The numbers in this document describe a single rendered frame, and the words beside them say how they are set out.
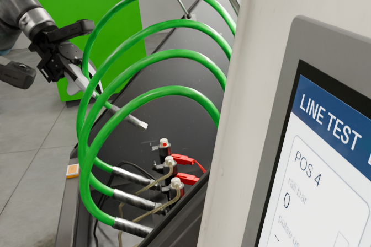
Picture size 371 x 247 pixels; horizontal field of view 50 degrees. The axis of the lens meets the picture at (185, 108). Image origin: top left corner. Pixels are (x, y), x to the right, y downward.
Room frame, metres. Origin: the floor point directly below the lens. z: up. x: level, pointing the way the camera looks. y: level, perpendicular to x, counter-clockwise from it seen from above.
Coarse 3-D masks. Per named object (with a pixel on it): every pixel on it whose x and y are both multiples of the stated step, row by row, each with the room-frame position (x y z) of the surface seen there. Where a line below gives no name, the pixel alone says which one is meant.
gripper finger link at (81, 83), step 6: (72, 66) 0.88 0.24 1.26; (66, 72) 0.89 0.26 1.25; (78, 72) 0.88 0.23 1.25; (66, 78) 0.89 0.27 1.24; (78, 78) 0.86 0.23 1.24; (84, 78) 0.87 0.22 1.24; (72, 84) 0.87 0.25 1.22; (78, 84) 0.86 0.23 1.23; (84, 84) 0.86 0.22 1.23; (72, 90) 0.87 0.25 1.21; (78, 90) 0.86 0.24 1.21; (84, 90) 0.85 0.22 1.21
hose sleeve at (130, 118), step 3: (114, 105) 0.87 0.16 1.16; (111, 108) 0.86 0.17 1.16; (114, 108) 0.86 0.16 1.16; (117, 108) 0.87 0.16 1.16; (111, 111) 0.86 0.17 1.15; (114, 111) 0.86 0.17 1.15; (117, 111) 0.86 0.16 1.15; (129, 114) 0.86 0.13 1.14; (126, 117) 0.85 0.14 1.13; (129, 117) 0.86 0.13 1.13; (132, 117) 0.86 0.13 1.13; (126, 120) 0.86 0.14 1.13; (129, 120) 0.85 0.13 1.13; (132, 120) 0.85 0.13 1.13; (135, 120) 0.85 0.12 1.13; (138, 120) 0.86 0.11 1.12; (132, 123) 0.85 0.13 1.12; (135, 123) 0.85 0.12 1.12; (138, 123) 0.85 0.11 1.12; (135, 126) 0.85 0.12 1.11; (138, 126) 0.85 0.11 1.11
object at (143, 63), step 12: (144, 60) 0.60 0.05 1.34; (156, 60) 0.60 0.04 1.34; (204, 60) 0.61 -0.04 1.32; (132, 72) 0.59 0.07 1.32; (216, 72) 0.61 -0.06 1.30; (120, 84) 0.59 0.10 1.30; (108, 96) 0.59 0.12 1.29; (96, 108) 0.58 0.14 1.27; (84, 132) 0.58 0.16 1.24; (84, 144) 0.58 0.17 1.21; (84, 156) 0.58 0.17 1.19; (96, 180) 0.58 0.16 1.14; (108, 192) 0.58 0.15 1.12; (120, 192) 0.59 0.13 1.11; (132, 204) 0.58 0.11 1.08; (144, 204) 0.59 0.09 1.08; (156, 204) 0.60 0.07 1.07
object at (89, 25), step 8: (72, 24) 0.90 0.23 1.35; (80, 24) 0.89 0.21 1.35; (88, 24) 0.90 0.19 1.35; (56, 32) 0.92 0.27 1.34; (64, 32) 0.91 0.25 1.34; (72, 32) 0.90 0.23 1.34; (80, 32) 0.89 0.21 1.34; (88, 32) 0.91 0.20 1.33; (56, 40) 0.92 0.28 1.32; (64, 40) 0.95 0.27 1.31
